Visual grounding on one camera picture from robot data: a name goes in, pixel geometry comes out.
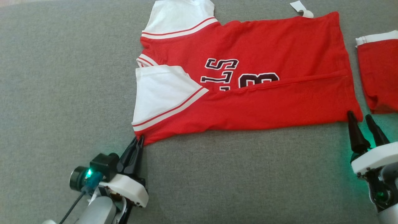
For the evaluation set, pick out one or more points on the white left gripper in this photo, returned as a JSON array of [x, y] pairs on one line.
[[130, 188]]

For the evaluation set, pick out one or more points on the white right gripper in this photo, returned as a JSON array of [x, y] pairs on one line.
[[373, 157]]

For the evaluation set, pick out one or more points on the red shorts white waistband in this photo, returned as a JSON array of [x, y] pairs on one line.
[[381, 74]]

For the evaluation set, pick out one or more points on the red jersey white sleeves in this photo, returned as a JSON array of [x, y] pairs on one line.
[[279, 105]]

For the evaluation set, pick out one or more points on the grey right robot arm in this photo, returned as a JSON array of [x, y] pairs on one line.
[[390, 216]]

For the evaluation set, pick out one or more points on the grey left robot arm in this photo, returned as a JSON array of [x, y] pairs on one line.
[[96, 211]]

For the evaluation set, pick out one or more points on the large grey sofa seat cushion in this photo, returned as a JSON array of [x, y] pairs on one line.
[[233, 174]]

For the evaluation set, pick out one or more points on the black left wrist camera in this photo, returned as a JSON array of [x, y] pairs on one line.
[[104, 165]]

